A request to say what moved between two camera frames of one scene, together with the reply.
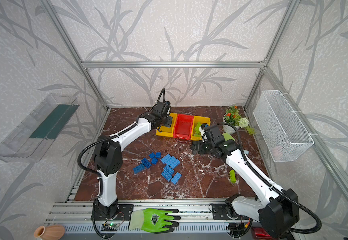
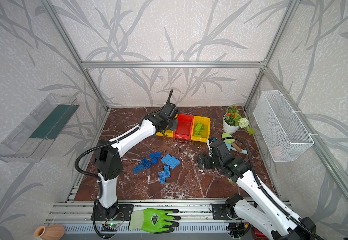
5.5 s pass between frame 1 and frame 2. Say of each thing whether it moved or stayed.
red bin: stayed
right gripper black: moved
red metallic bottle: stayed
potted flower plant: stayed
